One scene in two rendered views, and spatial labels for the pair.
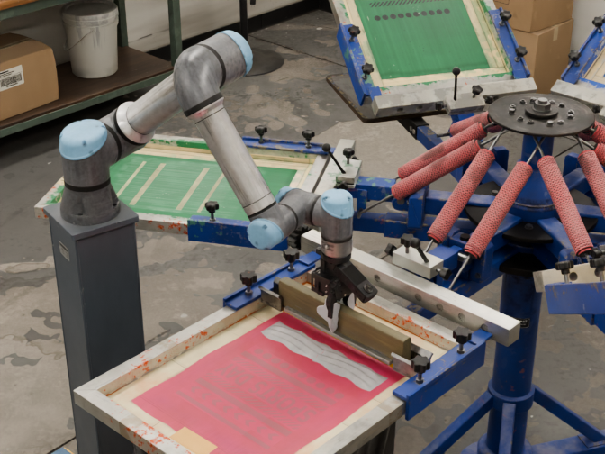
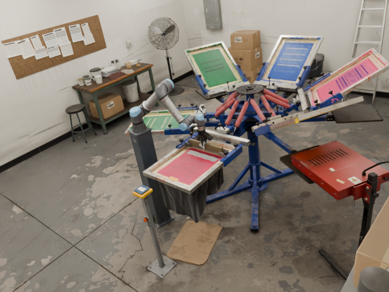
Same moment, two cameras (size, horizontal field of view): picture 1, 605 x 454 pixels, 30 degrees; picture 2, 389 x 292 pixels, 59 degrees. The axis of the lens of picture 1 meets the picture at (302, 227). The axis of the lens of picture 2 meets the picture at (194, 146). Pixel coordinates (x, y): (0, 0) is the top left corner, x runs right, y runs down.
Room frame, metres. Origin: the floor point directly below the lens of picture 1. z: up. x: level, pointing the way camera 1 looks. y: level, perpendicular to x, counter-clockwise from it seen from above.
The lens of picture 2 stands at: (-0.63, -0.04, 2.69)
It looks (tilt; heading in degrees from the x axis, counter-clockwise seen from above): 29 degrees down; 1
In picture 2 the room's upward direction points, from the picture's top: 9 degrees counter-clockwise
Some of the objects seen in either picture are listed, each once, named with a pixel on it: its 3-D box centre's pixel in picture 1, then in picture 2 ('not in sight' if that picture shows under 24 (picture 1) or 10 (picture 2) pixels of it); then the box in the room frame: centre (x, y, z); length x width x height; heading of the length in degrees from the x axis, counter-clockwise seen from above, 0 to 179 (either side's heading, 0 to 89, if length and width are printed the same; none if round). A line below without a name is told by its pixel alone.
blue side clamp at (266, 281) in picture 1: (270, 290); (187, 142); (2.54, 0.08, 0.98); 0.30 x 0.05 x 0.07; 137
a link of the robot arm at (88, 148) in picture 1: (85, 151); (136, 114); (2.57, 0.54, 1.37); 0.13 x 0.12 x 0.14; 149
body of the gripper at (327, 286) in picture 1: (333, 272); (201, 134); (2.34, -0.08, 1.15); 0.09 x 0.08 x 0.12; 47
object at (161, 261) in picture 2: not in sight; (153, 230); (1.84, 0.52, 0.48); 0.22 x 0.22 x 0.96; 47
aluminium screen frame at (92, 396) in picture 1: (284, 373); (193, 160); (2.17, 0.04, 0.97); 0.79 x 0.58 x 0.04; 137
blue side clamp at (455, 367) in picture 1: (439, 376); (231, 155); (2.16, -0.32, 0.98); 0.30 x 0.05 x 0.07; 137
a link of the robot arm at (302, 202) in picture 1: (296, 208); (190, 120); (2.38, 0.01, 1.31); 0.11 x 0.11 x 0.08; 59
